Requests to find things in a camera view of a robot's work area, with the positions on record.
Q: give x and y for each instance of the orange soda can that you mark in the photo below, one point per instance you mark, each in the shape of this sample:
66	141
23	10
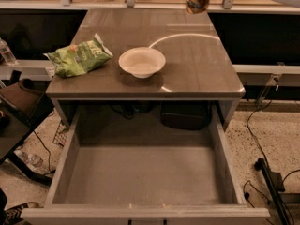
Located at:
196	6

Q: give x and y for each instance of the grey open top drawer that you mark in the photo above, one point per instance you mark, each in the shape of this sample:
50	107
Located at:
114	171

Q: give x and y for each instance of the grey cabinet table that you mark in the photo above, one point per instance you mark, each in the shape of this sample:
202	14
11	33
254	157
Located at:
197	65

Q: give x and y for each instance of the white paper bowl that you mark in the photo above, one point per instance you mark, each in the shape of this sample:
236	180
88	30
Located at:
142	62

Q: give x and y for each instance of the black bag under table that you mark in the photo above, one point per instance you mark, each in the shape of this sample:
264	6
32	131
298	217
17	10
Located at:
189	115

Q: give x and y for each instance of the green chip bag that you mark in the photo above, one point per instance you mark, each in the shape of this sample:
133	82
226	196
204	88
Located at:
76	60

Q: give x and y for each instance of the clear water bottle on shelf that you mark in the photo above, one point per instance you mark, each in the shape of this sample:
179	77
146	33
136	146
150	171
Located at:
7	54

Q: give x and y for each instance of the black office chair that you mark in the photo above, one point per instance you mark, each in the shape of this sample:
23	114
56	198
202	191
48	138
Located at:
23	108

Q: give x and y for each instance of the clear water bottle on floor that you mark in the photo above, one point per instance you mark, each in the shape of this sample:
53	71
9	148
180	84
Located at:
35	162

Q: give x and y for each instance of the black wire basket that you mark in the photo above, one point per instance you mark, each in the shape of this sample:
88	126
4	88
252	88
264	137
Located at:
60	136

